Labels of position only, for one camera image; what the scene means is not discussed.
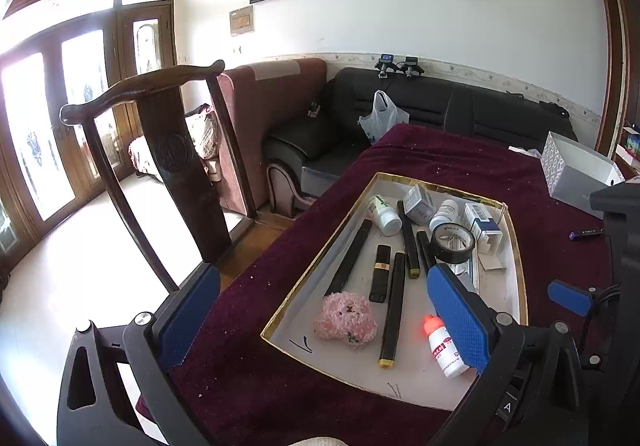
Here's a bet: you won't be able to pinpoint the orange cap white bottle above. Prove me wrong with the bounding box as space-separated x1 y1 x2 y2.
423 315 469 379

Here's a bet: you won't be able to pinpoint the black tape roll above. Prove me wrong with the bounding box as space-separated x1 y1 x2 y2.
430 223 476 265

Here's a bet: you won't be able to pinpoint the yellow end black marker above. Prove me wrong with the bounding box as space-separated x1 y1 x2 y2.
378 252 407 369

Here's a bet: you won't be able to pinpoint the black lipstick gold band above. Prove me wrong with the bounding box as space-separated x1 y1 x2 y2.
369 244 392 303

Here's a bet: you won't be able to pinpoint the pink plush toy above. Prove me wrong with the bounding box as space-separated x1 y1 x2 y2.
314 292 378 348

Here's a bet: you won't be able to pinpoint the silver barcode medicine box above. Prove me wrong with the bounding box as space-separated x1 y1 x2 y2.
402 184 436 226

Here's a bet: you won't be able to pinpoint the black marker pink end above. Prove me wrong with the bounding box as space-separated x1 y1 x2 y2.
324 219 373 296

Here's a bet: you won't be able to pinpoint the blue small pen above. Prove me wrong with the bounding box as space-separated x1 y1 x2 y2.
568 228 604 241

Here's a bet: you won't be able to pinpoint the long white medicine box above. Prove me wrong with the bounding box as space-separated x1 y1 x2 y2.
450 258 478 292

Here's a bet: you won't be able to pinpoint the thin black pen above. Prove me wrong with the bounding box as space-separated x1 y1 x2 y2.
397 200 421 279

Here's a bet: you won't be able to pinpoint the maroon velvet tablecloth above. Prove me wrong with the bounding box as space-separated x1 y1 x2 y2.
169 125 611 445

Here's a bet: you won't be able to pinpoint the blue white medicine box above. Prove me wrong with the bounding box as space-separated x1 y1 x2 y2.
463 202 502 255

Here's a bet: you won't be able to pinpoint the grey shoe box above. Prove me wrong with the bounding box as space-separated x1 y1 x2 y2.
541 132 624 218

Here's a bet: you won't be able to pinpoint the red label white bottle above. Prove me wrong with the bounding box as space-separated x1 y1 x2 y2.
428 199 459 231

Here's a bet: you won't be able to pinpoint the gold rimmed white tray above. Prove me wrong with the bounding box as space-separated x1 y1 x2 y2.
259 171 531 413

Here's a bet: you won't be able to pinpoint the green label white bottle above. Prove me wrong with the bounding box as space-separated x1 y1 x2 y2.
367 195 402 237

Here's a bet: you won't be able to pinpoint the dark wooden chair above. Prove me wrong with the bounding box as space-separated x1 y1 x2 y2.
60 60 256 293

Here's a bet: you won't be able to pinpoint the white plastic bag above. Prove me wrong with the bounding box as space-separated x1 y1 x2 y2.
358 90 410 145

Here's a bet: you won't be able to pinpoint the black leather sofa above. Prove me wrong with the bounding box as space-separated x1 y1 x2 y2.
262 68 577 205

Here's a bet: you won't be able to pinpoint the maroon armchair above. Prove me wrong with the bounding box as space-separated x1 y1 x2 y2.
217 58 326 207

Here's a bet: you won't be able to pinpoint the black clamp device right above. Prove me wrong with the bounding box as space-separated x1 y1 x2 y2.
398 57 424 78

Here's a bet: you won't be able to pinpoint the black clamp device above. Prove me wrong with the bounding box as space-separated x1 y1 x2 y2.
374 54 398 80
398 57 424 78

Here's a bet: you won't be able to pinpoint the black clamp device left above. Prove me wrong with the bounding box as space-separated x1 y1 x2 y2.
374 54 398 80

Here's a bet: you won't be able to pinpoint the wooden glass doors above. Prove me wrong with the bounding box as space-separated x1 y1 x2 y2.
1 0 176 247

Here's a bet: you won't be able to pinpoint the small wall plaque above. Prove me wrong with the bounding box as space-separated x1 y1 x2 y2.
229 6 254 36

